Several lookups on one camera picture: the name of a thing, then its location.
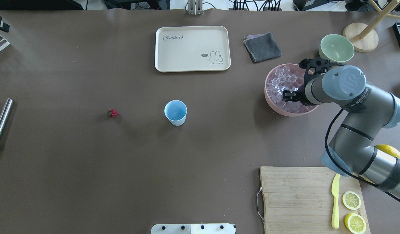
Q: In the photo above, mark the steel muddler black tip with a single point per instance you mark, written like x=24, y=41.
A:
x=5, y=114

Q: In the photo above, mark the wooden cutting board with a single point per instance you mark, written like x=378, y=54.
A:
x=298, y=200

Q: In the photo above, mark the grey folded cloth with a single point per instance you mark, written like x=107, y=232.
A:
x=262, y=47

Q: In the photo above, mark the pink bowl of ice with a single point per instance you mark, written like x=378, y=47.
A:
x=285, y=77

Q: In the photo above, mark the green ceramic bowl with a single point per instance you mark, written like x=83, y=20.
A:
x=336, y=48

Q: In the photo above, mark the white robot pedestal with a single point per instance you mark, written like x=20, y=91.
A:
x=194, y=228

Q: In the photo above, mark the light blue plastic cup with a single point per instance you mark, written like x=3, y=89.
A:
x=176, y=111

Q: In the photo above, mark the whole yellow lemon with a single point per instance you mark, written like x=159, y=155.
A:
x=390, y=150

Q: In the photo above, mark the red strawberry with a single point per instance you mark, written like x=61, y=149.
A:
x=112, y=113

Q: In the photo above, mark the half lemon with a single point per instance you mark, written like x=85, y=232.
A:
x=355, y=223

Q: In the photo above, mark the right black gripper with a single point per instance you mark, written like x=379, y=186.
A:
x=301, y=93

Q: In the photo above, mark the cream rabbit tray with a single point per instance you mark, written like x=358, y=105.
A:
x=192, y=49

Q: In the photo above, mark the wooden stand round base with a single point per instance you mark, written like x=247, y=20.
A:
x=363, y=37

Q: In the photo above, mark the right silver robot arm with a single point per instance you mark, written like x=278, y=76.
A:
x=369, y=109

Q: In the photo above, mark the lemon slice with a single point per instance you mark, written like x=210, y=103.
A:
x=351, y=200

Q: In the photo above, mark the yellow plastic knife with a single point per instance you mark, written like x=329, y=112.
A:
x=335, y=210

